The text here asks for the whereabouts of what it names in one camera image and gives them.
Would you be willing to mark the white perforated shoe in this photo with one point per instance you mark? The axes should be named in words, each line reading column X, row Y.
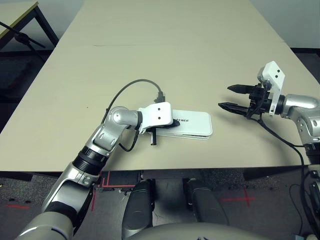
column 312, row 237

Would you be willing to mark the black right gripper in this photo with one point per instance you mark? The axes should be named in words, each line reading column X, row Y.
column 260, row 101

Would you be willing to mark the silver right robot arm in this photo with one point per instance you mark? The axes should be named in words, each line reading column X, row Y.
column 300, row 102

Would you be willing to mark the grey robot leg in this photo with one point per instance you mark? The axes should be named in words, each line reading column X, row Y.
column 138, row 210
column 203, row 202

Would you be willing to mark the black table underframe bracket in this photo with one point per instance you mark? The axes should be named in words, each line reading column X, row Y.
column 170, row 175

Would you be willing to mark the grey robot right leg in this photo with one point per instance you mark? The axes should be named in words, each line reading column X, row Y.
column 203, row 202

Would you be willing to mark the black tripod stand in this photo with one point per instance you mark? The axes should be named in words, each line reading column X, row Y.
column 21, row 37

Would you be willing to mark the beige side table black frame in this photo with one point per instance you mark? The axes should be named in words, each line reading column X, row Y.
column 15, row 15

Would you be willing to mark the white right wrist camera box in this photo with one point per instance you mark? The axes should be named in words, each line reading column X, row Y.
column 272, row 72

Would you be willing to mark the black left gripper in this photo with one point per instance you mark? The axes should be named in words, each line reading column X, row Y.
column 153, row 137

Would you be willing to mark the black table foot bar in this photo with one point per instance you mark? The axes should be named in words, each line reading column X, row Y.
column 262, row 172

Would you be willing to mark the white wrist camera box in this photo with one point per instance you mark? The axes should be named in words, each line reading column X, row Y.
column 272, row 72
column 157, row 112

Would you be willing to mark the silver robot torso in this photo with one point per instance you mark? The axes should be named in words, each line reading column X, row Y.
column 200, row 233

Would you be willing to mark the small blue box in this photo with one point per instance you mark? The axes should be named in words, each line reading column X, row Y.
column 297, row 237

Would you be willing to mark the white plastic pencil case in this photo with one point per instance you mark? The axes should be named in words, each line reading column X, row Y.
column 195, row 125

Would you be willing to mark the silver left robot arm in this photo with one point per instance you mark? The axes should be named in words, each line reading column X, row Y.
column 105, row 132

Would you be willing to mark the grey robot left leg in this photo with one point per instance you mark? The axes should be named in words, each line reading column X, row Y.
column 138, row 210

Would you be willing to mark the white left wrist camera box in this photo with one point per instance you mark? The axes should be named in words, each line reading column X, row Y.
column 157, row 112

